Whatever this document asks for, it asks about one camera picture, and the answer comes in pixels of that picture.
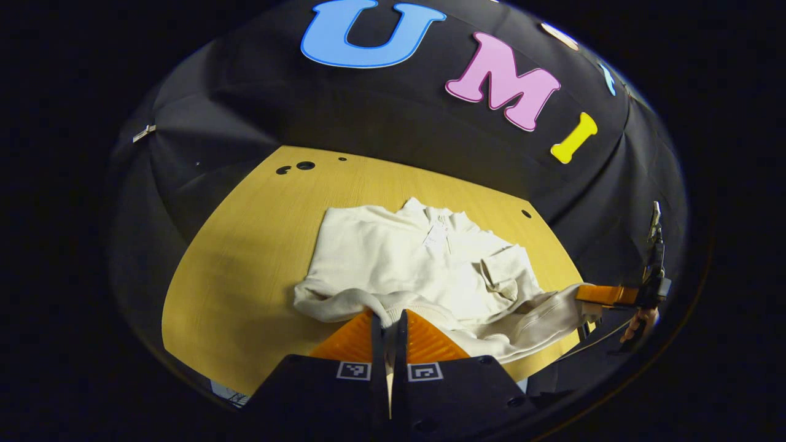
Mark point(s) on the cream sweater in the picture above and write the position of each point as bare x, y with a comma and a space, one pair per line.
399, 264

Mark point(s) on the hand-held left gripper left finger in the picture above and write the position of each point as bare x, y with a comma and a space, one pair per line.
378, 350

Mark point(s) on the black backdrop cloth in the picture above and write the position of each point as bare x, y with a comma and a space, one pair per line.
245, 104

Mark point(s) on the white backdrop clip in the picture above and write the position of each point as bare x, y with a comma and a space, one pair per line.
144, 132

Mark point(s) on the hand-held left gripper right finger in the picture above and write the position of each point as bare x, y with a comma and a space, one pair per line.
398, 350

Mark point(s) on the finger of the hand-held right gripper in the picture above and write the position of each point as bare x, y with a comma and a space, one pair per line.
605, 295

